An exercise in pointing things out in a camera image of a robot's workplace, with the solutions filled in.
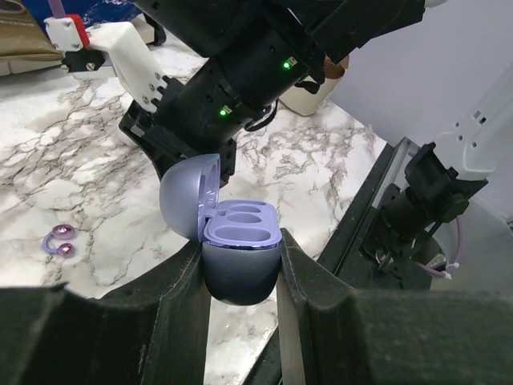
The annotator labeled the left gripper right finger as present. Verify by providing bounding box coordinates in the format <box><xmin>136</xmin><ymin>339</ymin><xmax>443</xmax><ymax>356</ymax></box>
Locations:
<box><xmin>277</xmin><ymin>233</ymin><xmax>512</xmax><ymax>384</ymax></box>

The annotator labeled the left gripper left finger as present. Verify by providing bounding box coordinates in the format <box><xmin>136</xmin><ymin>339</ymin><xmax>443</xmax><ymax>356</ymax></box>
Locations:
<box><xmin>1</xmin><ymin>242</ymin><xmax>211</xmax><ymax>384</ymax></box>

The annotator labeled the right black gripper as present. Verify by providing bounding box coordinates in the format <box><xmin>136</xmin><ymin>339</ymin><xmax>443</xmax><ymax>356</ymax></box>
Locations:
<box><xmin>119</xmin><ymin>75</ymin><xmax>236</xmax><ymax>188</ymax></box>

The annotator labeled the lavender earbud charging case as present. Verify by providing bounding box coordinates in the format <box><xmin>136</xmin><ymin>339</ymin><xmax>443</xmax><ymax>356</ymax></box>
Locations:
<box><xmin>160</xmin><ymin>154</ymin><xmax>283</xmax><ymax>306</ymax></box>

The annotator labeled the purple earbud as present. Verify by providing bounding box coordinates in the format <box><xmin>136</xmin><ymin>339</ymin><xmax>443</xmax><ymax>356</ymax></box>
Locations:
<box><xmin>42</xmin><ymin>224</ymin><xmax>76</xmax><ymax>257</ymax></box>

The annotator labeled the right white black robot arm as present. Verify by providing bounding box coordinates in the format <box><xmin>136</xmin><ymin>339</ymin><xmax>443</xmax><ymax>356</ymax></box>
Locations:
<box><xmin>120</xmin><ymin>1</ymin><xmax>512</xmax><ymax>284</ymax></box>

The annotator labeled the blue Doritos bag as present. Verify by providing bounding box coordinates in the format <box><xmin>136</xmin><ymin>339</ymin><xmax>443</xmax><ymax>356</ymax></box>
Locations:
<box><xmin>82</xmin><ymin>0</ymin><xmax>142</xmax><ymax>27</ymax></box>

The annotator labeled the brown snack bag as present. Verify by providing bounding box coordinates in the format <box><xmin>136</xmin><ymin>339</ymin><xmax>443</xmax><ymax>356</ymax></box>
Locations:
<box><xmin>0</xmin><ymin>0</ymin><xmax>63</xmax><ymax>77</ymax></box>

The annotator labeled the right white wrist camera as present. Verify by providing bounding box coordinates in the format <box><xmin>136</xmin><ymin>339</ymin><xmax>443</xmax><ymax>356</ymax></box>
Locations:
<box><xmin>44</xmin><ymin>14</ymin><xmax>166</xmax><ymax>112</ymax></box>

